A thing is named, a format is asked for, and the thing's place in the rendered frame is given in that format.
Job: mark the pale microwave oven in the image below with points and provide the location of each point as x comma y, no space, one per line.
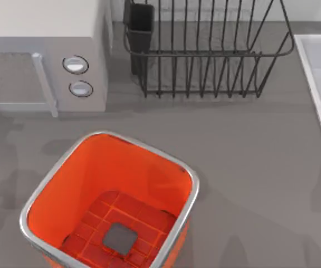
98,69

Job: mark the small microwave knob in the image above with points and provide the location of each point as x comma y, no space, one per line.
80,88

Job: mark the orange bin with metal rim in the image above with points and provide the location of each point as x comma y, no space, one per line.
73,178

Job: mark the dark cutlery holder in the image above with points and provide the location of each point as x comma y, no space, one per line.
140,30

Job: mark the large microwave knob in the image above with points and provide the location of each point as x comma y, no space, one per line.
75,64

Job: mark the grey square pad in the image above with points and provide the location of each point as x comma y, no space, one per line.
120,238

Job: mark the microwave oven door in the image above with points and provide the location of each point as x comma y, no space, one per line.
8,78

